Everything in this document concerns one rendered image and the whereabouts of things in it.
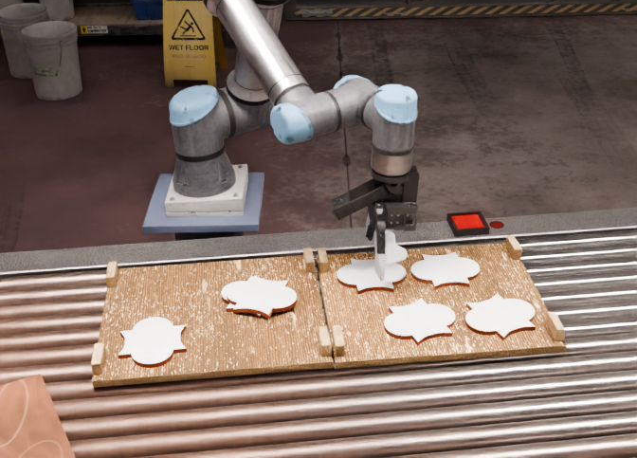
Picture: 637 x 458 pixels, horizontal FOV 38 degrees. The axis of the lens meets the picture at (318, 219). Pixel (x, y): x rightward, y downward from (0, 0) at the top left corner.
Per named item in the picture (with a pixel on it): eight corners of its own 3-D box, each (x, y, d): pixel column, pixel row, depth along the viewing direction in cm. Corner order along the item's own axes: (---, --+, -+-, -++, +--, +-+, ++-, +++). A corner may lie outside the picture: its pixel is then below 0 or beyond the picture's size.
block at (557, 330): (544, 321, 167) (545, 310, 166) (554, 321, 167) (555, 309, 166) (555, 342, 162) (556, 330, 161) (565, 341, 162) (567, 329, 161)
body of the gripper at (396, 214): (415, 235, 173) (421, 177, 167) (370, 235, 172) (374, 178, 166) (408, 214, 179) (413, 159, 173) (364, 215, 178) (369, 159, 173)
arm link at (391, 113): (400, 78, 167) (428, 94, 161) (395, 134, 173) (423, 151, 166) (364, 85, 163) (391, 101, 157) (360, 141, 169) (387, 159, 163)
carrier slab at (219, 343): (110, 275, 186) (109, 268, 185) (312, 261, 189) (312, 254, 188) (92, 388, 155) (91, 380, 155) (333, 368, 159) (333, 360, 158)
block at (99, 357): (96, 355, 161) (93, 342, 159) (106, 354, 161) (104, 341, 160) (92, 376, 156) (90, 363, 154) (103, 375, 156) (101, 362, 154)
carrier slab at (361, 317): (316, 261, 189) (316, 254, 188) (511, 248, 192) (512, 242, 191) (335, 369, 159) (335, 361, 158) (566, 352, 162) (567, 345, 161)
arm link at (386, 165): (374, 156, 164) (369, 137, 171) (373, 179, 166) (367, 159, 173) (416, 156, 165) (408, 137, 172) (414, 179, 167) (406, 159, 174)
